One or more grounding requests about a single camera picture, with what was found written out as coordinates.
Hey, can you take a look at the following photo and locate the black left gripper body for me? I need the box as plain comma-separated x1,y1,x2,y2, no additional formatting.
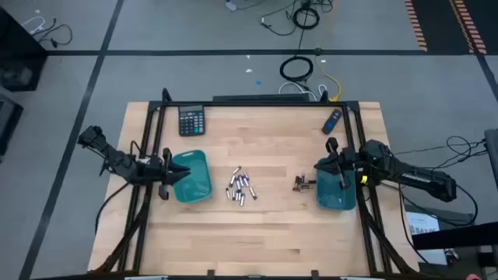
149,147,173,201

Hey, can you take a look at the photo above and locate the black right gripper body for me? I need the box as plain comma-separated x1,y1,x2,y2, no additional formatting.
325,137,365,191

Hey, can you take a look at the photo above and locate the teal plastic bin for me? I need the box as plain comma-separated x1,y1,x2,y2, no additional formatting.
171,149,214,204
315,166,357,212

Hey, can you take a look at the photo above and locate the black remote control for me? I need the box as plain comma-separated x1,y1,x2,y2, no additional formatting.
321,108,344,135

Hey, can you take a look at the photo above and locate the black desk calculator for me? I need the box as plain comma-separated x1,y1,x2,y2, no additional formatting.
177,104,206,138

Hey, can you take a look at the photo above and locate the white printed label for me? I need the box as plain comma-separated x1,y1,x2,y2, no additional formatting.
404,211,441,236

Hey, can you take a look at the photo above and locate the white box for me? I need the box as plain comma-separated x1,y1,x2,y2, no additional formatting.
422,248,448,266

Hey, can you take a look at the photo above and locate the black shelf bar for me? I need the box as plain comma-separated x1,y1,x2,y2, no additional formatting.
410,220,498,250

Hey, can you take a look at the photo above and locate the black equipment case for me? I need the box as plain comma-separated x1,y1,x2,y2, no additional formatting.
0,93,24,156

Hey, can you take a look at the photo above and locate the black mat with orange stripes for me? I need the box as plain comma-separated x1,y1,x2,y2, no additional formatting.
403,0,498,55

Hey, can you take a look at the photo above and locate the black cabinet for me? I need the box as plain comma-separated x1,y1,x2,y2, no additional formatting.
0,6,49,93

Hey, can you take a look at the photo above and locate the black left wrist camera cable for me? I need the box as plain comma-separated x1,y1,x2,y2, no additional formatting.
130,139,153,161

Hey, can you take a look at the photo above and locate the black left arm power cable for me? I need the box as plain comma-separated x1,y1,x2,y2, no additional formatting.
94,180,132,234

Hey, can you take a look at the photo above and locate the yellow cable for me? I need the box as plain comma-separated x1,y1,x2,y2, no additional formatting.
314,0,342,103

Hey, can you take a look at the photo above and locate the white floor cable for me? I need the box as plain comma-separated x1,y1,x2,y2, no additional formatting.
277,81,328,102

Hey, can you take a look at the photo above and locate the black metal table frame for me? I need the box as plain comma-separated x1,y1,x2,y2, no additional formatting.
91,87,421,278

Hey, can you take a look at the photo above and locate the coiled black floor cable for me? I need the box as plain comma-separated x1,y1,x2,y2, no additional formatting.
291,5,321,30
279,55,314,83

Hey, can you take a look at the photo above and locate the black cable bundle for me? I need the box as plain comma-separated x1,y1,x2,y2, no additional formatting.
392,135,489,184

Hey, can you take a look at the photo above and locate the black cable with white plug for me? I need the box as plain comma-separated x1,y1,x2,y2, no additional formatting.
259,9,299,37

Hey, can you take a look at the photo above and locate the loose black floor cable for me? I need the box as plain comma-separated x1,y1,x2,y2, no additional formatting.
30,17,74,50

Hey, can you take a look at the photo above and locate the white charger cable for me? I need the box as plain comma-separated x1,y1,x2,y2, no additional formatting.
19,16,46,36

